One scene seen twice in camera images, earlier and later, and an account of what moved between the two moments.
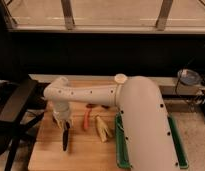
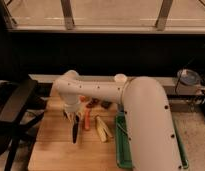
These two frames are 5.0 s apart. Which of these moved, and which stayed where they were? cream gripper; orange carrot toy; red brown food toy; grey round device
Moved: cream gripper
Stayed: grey round device; red brown food toy; orange carrot toy
